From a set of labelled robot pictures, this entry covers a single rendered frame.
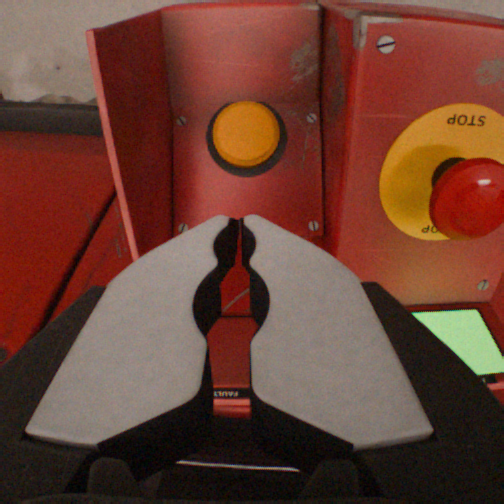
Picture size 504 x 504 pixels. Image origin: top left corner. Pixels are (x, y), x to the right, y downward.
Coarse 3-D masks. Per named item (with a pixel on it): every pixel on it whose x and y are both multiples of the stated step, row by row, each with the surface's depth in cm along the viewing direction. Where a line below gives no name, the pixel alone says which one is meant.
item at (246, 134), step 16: (224, 112) 22; (240, 112) 22; (256, 112) 22; (224, 128) 22; (240, 128) 22; (256, 128) 22; (272, 128) 22; (224, 144) 22; (240, 144) 22; (256, 144) 22; (272, 144) 22; (240, 160) 22; (256, 160) 22
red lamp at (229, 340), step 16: (224, 320) 22; (240, 320) 22; (208, 336) 21; (224, 336) 21; (240, 336) 21; (224, 352) 20; (240, 352) 20; (224, 368) 19; (240, 368) 19; (224, 384) 19; (240, 384) 19
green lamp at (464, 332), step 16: (432, 320) 21; (448, 320) 21; (464, 320) 21; (480, 320) 21; (448, 336) 20; (464, 336) 20; (480, 336) 20; (464, 352) 19; (480, 352) 19; (496, 352) 19; (480, 368) 18; (496, 368) 18
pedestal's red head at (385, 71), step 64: (256, 0) 22; (320, 0) 22; (128, 64) 15; (192, 64) 22; (256, 64) 22; (320, 64) 22; (384, 64) 15; (448, 64) 14; (128, 128) 15; (192, 128) 23; (320, 128) 24; (384, 128) 16; (128, 192) 15; (192, 192) 23; (256, 192) 23; (320, 192) 23; (384, 256) 20; (448, 256) 20
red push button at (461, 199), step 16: (448, 160) 17; (464, 160) 15; (480, 160) 14; (496, 160) 15; (432, 176) 17; (448, 176) 15; (464, 176) 15; (480, 176) 14; (496, 176) 14; (432, 192) 16; (448, 192) 15; (464, 192) 15; (480, 192) 15; (496, 192) 15; (432, 208) 16; (448, 208) 15; (464, 208) 15; (480, 208) 15; (496, 208) 15; (448, 224) 16; (464, 224) 16; (480, 224) 16; (496, 224) 16; (464, 240) 17
